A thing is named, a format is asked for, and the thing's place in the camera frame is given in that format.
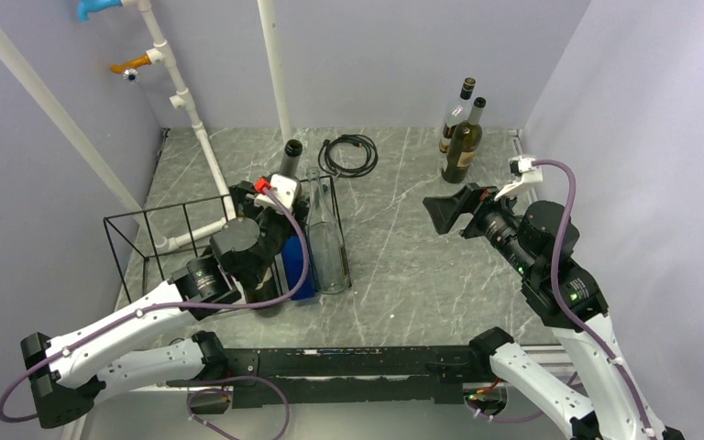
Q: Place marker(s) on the white pvc pipe frame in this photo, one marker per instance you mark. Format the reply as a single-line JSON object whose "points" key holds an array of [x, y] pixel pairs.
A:
{"points": [[162, 54]]}

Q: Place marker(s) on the dark wine bottle grey cap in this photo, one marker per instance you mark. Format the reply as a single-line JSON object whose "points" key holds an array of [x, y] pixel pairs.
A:
{"points": [[464, 144]]}

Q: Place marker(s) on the clear glass bottle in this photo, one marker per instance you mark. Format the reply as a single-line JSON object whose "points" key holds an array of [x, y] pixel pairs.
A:
{"points": [[328, 251]]}

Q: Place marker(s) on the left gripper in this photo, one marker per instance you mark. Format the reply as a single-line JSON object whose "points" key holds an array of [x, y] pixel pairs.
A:
{"points": [[291, 225]]}

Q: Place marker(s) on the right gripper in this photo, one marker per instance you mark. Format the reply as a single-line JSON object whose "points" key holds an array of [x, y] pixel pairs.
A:
{"points": [[472, 197]]}

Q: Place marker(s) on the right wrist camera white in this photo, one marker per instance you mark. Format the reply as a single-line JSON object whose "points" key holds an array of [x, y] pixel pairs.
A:
{"points": [[526, 175]]}

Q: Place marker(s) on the blue tap handle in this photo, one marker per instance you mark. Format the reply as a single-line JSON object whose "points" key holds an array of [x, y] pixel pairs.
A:
{"points": [[88, 7]]}

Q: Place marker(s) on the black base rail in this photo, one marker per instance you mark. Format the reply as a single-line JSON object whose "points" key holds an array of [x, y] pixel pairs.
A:
{"points": [[266, 376]]}

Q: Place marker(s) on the blue square glass bottle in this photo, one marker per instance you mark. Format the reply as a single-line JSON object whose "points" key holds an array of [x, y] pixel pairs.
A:
{"points": [[293, 262]]}

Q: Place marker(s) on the black wire wine rack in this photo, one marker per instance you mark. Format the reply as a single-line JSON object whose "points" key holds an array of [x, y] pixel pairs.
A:
{"points": [[149, 245]]}

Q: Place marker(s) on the clear bottle black cap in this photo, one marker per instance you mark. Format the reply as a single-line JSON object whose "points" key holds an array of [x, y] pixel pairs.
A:
{"points": [[456, 112]]}

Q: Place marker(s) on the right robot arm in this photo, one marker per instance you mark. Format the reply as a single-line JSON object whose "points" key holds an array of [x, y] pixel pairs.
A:
{"points": [[569, 302]]}

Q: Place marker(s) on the olive green wine bottle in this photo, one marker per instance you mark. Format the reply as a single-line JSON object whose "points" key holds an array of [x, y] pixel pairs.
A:
{"points": [[290, 159]]}

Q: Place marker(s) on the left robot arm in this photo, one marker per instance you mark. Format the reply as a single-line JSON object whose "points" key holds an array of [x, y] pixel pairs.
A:
{"points": [[69, 374]]}

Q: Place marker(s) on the dark green wine bottle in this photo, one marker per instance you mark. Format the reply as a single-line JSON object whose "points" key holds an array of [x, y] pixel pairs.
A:
{"points": [[264, 291]]}

